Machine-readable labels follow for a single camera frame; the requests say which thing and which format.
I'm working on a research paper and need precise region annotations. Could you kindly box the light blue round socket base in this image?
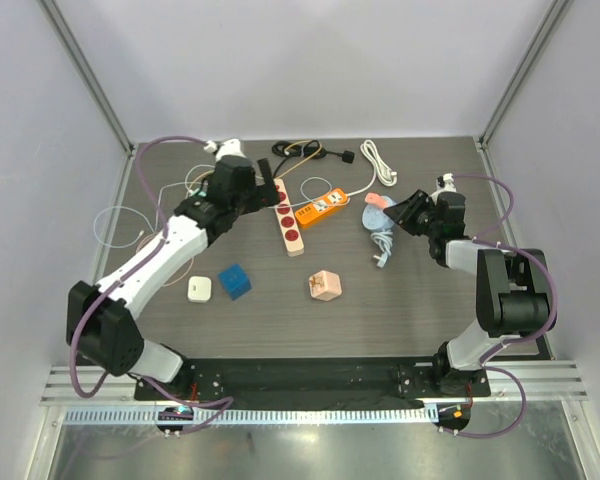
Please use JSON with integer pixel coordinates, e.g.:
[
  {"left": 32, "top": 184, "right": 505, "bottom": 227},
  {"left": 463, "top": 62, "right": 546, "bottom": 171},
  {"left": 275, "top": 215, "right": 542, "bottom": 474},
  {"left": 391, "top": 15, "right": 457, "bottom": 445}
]
[{"left": 362, "top": 196, "right": 396, "bottom": 233}]

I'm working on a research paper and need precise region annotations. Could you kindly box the beige red power strip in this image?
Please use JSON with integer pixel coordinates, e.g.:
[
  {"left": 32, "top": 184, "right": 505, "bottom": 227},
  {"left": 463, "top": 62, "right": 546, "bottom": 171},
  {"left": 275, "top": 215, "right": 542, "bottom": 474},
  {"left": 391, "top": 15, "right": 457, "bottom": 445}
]
[{"left": 274, "top": 179, "right": 304, "bottom": 257}]

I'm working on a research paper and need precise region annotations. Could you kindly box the white power cord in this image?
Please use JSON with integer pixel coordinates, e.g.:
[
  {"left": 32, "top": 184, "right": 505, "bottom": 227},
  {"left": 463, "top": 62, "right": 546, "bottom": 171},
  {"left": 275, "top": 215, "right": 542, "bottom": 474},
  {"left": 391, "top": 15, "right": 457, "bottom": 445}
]
[{"left": 347, "top": 139, "right": 400, "bottom": 199}]

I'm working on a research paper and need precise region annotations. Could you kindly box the orange power strip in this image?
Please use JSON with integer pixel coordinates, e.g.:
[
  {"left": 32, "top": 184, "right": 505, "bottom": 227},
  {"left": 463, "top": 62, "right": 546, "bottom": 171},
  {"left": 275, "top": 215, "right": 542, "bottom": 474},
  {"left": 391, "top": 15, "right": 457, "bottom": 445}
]
[{"left": 295, "top": 188, "right": 349, "bottom": 229}]

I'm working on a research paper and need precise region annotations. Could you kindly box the light blue usb cable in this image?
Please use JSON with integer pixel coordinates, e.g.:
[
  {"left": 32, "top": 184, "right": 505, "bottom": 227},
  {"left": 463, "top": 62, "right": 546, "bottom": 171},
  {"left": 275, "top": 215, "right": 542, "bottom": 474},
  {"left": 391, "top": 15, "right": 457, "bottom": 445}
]
[{"left": 93, "top": 182, "right": 191, "bottom": 250}]

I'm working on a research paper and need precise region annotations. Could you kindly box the blue cube socket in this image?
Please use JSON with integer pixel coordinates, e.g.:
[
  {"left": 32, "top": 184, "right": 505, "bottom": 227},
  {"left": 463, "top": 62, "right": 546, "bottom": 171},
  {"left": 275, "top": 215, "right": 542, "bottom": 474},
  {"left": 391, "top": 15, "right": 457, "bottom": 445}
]
[{"left": 218, "top": 264, "right": 252, "bottom": 300}]

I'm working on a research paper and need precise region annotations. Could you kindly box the white charger plug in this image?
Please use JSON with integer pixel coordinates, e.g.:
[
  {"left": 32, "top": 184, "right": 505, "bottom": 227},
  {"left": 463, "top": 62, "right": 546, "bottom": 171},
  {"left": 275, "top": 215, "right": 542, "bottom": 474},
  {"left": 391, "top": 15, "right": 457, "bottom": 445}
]
[{"left": 187, "top": 276, "right": 212, "bottom": 303}]

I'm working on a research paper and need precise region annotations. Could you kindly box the pink cube socket adapter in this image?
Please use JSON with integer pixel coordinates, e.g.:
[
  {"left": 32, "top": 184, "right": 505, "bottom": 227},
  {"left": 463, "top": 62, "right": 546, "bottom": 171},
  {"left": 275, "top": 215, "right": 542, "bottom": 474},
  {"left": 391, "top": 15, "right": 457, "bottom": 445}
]
[{"left": 308, "top": 270, "right": 343, "bottom": 301}]

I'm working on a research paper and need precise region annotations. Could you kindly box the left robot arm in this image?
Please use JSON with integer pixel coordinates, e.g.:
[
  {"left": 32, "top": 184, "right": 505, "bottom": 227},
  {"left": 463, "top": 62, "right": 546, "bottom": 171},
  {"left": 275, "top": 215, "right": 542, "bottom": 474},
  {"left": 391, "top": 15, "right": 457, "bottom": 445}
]
[{"left": 66, "top": 155, "right": 280, "bottom": 400}]

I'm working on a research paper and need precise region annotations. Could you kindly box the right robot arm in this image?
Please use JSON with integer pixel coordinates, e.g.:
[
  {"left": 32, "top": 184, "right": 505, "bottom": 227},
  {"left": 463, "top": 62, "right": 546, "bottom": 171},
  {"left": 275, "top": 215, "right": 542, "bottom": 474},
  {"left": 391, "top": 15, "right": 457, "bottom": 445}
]
[{"left": 383, "top": 190, "right": 555, "bottom": 396}]

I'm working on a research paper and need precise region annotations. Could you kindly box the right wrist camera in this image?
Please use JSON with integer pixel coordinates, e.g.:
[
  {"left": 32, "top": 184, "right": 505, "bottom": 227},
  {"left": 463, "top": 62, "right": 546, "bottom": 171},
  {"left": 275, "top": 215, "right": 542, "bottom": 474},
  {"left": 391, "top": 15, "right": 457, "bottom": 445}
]
[{"left": 430, "top": 173, "right": 457, "bottom": 203}]

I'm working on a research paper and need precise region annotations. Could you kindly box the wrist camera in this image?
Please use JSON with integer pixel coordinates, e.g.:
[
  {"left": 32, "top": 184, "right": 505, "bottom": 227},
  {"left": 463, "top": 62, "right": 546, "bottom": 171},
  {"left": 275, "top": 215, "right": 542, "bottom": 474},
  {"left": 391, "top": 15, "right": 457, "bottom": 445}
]
[
  {"left": 203, "top": 138, "right": 246, "bottom": 161},
  {"left": 430, "top": 173, "right": 457, "bottom": 203}
]

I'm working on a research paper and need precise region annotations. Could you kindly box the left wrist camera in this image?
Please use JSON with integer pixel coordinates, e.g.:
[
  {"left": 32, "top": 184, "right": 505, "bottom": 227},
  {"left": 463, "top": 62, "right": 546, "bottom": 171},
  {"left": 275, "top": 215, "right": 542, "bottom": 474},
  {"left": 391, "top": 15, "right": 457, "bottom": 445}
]
[{"left": 203, "top": 138, "right": 246, "bottom": 161}]

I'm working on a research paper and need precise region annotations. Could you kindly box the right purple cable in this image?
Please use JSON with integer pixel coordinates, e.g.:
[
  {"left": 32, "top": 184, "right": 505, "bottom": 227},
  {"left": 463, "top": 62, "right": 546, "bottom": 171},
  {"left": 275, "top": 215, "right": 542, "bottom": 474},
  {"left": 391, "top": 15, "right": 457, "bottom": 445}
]
[{"left": 452, "top": 172, "right": 559, "bottom": 439}]

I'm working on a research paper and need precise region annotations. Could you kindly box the purple cable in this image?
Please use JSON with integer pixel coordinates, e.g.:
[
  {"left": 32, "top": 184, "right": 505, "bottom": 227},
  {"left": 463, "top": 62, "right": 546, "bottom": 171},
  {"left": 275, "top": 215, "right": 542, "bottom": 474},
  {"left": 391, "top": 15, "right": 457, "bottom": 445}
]
[
  {"left": 452, "top": 172, "right": 559, "bottom": 439},
  {"left": 68, "top": 135, "right": 236, "bottom": 435}
]

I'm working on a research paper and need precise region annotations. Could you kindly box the black power cord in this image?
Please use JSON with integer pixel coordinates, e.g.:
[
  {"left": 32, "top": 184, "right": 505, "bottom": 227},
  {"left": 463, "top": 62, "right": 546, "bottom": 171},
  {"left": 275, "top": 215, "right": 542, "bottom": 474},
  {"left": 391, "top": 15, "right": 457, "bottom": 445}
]
[{"left": 270, "top": 139, "right": 357, "bottom": 174}]

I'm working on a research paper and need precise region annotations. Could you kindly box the right aluminium frame post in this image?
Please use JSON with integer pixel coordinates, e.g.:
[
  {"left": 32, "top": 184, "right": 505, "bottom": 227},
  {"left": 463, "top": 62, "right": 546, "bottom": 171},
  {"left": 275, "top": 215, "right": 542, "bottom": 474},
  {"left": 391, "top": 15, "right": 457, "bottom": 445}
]
[{"left": 476, "top": 0, "right": 573, "bottom": 150}]

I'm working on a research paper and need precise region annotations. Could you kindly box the aluminium frame post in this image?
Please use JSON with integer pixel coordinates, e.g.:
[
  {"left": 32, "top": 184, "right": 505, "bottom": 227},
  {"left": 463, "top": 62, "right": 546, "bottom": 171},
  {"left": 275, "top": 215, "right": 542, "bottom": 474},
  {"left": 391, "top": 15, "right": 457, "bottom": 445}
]
[
  {"left": 37, "top": 0, "right": 134, "bottom": 156},
  {"left": 476, "top": 0, "right": 573, "bottom": 150}
]

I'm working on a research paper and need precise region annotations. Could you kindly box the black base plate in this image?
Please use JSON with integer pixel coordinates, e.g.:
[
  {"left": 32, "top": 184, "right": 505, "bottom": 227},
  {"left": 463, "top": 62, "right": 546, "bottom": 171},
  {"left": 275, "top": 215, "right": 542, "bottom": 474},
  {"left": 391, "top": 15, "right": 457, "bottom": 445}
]
[{"left": 164, "top": 356, "right": 491, "bottom": 413}]

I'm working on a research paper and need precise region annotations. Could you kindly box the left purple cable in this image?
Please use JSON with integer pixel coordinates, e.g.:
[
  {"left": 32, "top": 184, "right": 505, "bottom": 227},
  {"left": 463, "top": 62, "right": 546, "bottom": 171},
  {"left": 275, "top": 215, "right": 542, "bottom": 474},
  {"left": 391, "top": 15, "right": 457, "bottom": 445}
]
[{"left": 68, "top": 135, "right": 236, "bottom": 435}]

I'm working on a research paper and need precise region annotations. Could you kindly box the aluminium frame rail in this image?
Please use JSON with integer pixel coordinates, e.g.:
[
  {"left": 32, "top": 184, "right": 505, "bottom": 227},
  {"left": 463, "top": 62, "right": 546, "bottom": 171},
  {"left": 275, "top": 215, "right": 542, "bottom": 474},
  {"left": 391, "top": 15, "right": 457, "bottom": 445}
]
[{"left": 39, "top": 359, "right": 589, "bottom": 406}]

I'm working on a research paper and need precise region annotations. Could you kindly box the white slotted cable duct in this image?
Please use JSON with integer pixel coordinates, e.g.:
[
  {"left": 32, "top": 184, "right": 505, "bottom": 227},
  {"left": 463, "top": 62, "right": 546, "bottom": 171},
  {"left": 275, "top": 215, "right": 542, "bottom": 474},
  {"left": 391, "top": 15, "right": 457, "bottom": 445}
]
[{"left": 63, "top": 404, "right": 439, "bottom": 427}]

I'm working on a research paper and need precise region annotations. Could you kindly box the left aluminium frame post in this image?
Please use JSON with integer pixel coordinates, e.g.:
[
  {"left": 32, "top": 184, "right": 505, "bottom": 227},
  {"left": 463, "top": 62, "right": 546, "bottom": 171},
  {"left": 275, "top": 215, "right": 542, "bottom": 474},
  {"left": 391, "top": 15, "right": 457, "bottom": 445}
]
[{"left": 37, "top": 0, "right": 134, "bottom": 156}]

